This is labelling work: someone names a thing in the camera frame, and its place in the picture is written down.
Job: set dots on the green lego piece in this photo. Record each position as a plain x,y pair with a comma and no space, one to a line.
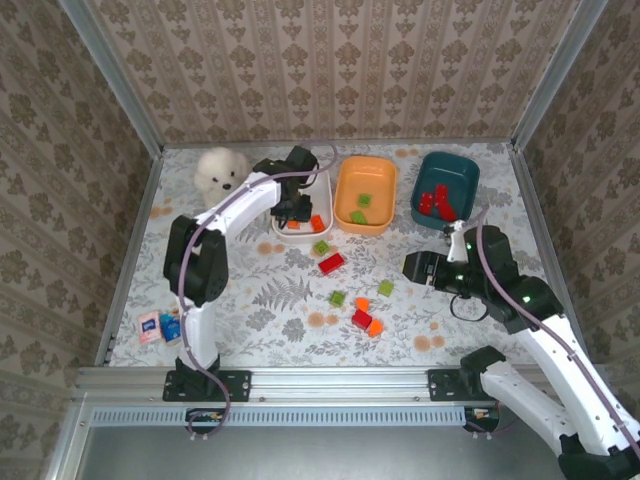
358,217

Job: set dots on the small green lego brick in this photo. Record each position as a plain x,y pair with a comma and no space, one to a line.
337,298
365,200
321,246
385,288

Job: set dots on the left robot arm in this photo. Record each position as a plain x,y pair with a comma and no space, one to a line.
200,330

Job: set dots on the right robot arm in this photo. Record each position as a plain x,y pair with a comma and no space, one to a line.
560,355

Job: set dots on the white rectangular plastic container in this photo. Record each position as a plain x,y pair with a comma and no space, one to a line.
325,200

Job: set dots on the small orange lego brick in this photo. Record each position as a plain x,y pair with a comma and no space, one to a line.
375,327
362,303

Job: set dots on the long red lego brick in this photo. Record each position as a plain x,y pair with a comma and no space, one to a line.
332,263

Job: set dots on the orange rectangular plastic container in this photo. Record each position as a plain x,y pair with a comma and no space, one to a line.
365,180

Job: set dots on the white plush dog toy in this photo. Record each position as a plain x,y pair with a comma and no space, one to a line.
220,172

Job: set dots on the teal rectangular plastic container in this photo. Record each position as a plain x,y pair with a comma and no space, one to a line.
450,170

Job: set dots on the pink tissue packet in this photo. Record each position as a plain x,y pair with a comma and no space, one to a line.
148,327

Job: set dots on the grey metal plate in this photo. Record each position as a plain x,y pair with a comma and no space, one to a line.
340,455

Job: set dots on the aluminium table side rail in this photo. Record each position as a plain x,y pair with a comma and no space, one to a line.
530,200
137,225

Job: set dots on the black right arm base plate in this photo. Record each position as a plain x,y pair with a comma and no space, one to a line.
445,385

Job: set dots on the aluminium mounting rail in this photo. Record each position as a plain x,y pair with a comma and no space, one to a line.
340,382

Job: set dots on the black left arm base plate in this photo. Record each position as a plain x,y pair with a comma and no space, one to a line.
235,385

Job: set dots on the aluminium frame post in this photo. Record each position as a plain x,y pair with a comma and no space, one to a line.
112,75
555,75

